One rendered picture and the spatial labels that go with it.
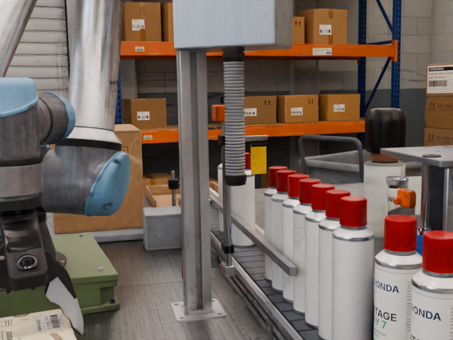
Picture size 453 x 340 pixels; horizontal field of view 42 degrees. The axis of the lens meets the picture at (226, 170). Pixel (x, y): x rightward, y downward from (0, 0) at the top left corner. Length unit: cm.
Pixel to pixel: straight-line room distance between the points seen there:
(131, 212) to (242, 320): 67
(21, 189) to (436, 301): 50
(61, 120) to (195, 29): 25
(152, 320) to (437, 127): 403
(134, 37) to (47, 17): 87
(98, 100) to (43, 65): 429
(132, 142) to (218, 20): 74
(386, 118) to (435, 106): 367
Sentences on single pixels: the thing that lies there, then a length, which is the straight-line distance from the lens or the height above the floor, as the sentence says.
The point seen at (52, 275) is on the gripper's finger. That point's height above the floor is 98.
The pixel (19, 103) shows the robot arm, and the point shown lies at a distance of 77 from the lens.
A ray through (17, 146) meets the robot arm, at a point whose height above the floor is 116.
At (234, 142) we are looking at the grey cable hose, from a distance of 89.
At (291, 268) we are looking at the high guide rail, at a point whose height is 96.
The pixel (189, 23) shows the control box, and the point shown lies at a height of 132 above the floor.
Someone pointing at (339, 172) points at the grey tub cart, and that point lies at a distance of 339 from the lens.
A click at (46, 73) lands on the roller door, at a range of 532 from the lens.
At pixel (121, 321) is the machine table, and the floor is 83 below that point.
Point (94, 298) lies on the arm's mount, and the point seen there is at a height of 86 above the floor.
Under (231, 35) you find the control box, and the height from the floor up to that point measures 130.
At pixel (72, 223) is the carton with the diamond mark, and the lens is 162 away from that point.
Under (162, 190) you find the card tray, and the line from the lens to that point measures 222.
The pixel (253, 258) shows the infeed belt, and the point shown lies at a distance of 121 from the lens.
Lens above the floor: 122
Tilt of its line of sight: 8 degrees down
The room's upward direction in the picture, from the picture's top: 1 degrees counter-clockwise
